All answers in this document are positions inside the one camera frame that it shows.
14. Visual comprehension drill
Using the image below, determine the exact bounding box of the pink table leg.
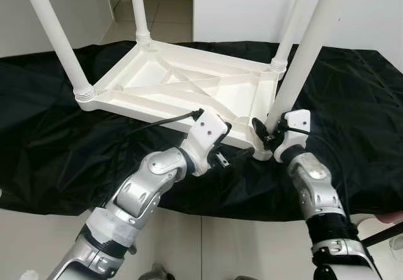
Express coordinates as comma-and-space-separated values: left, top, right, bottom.
378, 211, 403, 224

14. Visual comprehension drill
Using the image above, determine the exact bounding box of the black stand rod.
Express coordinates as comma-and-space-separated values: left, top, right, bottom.
362, 222, 403, 248

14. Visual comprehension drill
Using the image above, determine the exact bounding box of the white round stand base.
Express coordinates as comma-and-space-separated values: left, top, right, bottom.
378, 220, 403, 274

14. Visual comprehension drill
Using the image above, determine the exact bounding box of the black cloth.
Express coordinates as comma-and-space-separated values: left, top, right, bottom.
0, 41, 403, 223

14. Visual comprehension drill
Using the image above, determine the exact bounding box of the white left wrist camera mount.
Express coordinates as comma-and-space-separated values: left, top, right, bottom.
183, 110, 230, 177

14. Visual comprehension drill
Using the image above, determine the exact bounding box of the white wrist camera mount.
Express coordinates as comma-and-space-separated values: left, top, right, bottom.
274, 109, 312, 163
183, 110, 230, 177

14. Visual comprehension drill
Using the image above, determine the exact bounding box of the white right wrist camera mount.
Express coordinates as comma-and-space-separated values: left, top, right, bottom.
274, 109, 312, 163

